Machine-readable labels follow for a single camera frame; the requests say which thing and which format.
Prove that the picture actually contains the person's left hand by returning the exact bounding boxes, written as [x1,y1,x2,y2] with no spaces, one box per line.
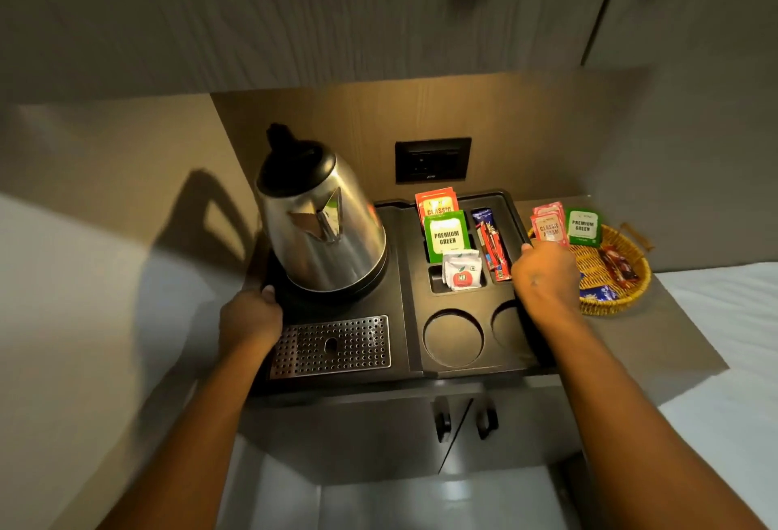
[219,286,284,361]

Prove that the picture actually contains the person's right hand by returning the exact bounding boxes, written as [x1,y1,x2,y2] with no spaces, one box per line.
[512,241,582,321]

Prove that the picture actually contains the black plastic hospitality tray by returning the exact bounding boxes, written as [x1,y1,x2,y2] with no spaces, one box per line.
[250,188,559,395]

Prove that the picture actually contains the person's right forearm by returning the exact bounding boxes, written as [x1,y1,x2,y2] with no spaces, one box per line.
[530,303,768,530]

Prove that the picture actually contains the person's left forearm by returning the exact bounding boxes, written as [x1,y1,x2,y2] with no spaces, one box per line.
[94,332,282,530]

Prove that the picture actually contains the red stick sachets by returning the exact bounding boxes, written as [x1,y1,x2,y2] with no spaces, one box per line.
[475,222,513,282]

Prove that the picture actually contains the pink tea sachet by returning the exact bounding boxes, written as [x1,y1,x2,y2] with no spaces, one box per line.
[530,202,571,246]

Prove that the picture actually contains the green tea sachet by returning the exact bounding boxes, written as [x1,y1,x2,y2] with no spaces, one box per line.
[423,210,472,265]
[564,207,604,248]

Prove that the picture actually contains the white sachet with red apple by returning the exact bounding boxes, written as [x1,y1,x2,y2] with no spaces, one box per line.
[441,249,485,293]

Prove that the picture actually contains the perforated metal drip grate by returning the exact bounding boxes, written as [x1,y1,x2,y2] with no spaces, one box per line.
[269,315,392,380]

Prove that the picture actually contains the blue packet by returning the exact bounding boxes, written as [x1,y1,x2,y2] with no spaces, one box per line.
[579,272,620,303]

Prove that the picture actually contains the stainless steel electric kettle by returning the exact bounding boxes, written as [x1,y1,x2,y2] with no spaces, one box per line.
[254,122,390,295]

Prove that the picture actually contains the red snack packet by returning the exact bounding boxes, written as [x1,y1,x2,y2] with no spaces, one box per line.
[598,245,640,289]

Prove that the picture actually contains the orange tea sachet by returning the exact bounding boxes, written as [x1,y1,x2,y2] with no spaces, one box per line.
[415,187,460,227]

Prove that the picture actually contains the woven wicker basket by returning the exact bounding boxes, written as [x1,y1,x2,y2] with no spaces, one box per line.
[526,222,658,318]

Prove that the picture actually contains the grey cabinet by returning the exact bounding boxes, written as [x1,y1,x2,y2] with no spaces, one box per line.
[242,374,586,491]

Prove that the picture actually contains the black wall socket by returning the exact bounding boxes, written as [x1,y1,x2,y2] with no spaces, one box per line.
[394,137,473,185]

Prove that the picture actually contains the black cabinet door handle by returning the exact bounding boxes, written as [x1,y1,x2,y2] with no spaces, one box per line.
[475,404,500,441]
[433,396,454,443]

